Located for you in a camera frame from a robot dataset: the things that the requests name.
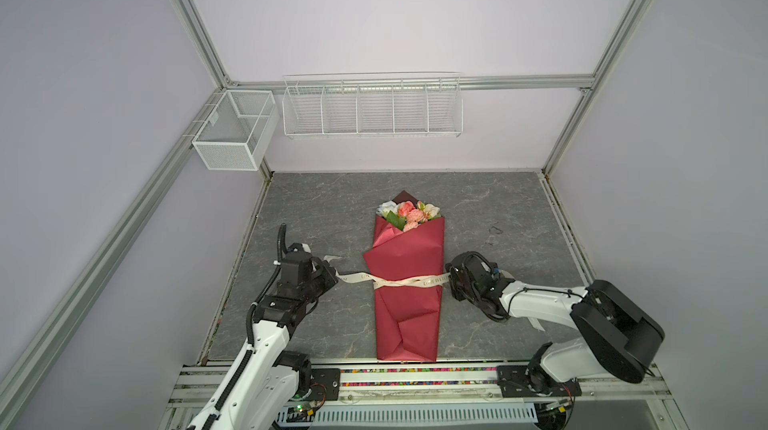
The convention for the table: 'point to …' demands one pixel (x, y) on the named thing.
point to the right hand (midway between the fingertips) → (443, 270)
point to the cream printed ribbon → (392, 279)
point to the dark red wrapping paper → (407, 317)
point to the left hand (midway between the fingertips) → (337, 271)
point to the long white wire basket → (368, 105)
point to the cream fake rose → (432, 210)
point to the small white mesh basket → (238, 130)
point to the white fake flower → (386, 207)
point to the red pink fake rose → (414, 216)
